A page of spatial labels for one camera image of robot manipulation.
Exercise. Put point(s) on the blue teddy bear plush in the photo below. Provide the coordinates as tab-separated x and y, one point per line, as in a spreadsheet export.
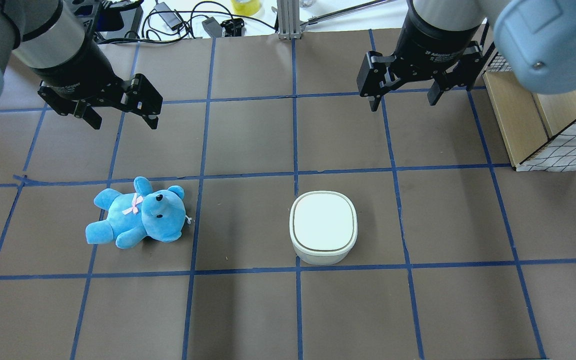
145	213

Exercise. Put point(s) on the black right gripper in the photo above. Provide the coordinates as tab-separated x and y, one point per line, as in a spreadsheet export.
430	46

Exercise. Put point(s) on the yellow tape roll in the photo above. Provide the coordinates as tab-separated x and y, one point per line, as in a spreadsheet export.
246	7

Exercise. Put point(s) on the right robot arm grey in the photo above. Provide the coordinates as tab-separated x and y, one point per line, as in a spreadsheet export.
536	37

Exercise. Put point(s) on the wooden shelf with wire mesh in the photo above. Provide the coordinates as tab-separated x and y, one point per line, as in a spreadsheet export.
538	131

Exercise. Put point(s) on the white small trash can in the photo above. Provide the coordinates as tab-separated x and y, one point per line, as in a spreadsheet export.
323	227

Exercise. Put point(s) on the aluminium profile post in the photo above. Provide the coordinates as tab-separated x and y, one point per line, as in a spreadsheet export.
289	25

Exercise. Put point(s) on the black power adapter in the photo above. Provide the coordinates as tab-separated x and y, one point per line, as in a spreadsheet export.
169	17

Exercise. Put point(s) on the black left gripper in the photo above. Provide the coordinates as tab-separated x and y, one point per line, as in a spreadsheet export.
79	66

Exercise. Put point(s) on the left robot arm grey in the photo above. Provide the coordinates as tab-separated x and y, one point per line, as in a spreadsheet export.
97	15

